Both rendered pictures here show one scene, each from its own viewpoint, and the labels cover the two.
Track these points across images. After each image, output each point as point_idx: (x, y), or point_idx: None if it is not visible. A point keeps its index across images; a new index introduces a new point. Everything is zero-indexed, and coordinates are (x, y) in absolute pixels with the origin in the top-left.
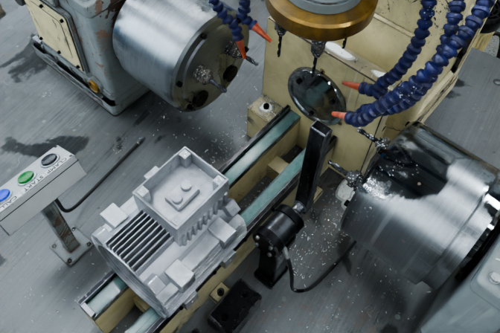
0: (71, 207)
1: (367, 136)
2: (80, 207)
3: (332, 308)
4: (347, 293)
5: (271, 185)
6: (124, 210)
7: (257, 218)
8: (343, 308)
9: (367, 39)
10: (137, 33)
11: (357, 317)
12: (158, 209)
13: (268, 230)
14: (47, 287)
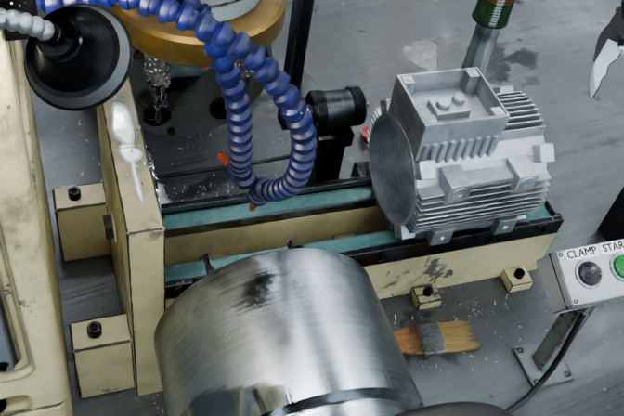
0: (539, 385)
1: (165, 92)
2: (517, 412)
3: (279, 145)
4: (253, 146)
5: (274, 210)
6: (507, 172)
7: (323, 184)
8: (268, 139)
9: (34, 147)
10: (396, 355)
11: (261, 128)
12: (480, 113)
13: (356, 94)
14: (583, 332)
